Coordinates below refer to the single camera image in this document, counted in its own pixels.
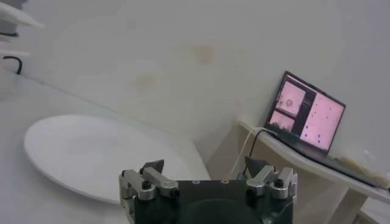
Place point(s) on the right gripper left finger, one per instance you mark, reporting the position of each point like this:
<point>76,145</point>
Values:
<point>152,184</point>

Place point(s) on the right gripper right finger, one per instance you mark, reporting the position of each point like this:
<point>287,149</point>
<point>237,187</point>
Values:
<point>268,181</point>

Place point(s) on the white side desk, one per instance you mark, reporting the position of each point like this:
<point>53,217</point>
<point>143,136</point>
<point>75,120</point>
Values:
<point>320,172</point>

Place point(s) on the white round plate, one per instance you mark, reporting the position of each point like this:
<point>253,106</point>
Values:
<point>91,152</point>

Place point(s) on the black open laptop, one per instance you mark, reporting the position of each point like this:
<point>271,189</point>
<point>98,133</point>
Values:
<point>320,121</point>

